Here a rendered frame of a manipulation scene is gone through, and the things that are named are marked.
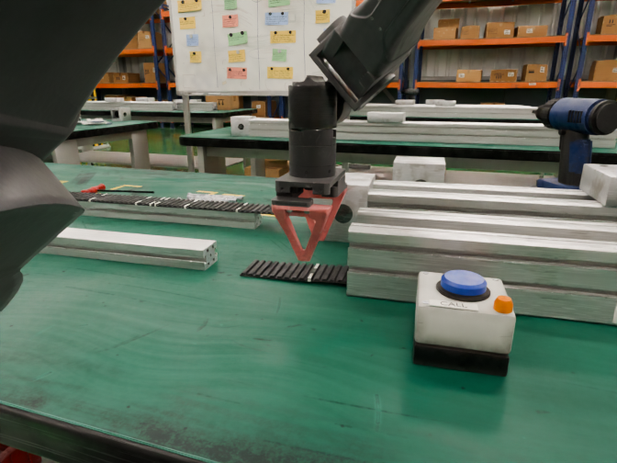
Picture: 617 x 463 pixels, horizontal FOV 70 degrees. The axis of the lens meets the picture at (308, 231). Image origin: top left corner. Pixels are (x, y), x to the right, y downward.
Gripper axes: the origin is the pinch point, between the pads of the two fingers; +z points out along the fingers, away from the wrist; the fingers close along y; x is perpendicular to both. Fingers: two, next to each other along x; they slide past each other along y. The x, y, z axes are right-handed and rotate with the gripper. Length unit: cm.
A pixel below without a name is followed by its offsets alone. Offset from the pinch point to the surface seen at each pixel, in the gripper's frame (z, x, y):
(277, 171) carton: 58, 128, 358
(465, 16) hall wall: -169, -71, 1047
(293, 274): 4.2, 2.4, -0.7
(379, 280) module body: 2.0, -9.3, -4.7
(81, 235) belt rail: 1.5, 34.9, -1.2
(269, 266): 4.3, 6.3, 1.0
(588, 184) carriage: -5.5, -37.1, 21.7
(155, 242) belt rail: 1.5, 22.4, -1.2
